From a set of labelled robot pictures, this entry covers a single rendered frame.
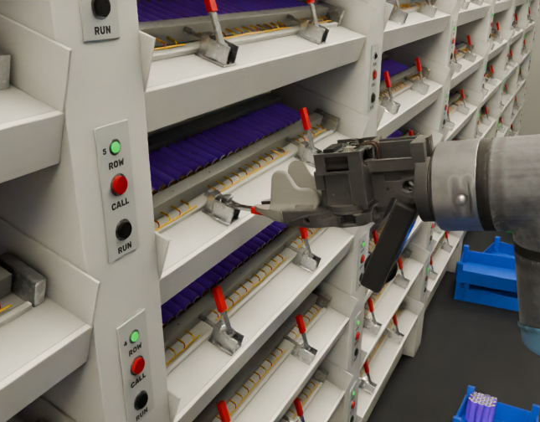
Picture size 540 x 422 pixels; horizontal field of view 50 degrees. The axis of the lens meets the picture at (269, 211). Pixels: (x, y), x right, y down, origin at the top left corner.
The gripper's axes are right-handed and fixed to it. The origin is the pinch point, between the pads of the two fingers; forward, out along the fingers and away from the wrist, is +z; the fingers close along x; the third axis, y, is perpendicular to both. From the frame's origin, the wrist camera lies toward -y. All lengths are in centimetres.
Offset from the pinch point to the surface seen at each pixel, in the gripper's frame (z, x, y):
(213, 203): 7.1, 1.0, 1.5
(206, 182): 10.1, -2.4, 3.3
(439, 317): 22, -144, -93
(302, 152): 7.5, -25.8, 1.2
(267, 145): 10.2, -19.8, 4.1
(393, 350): 22, -91, -76
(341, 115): 7.7, -44.4, 3.5
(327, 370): 20, -44, -53
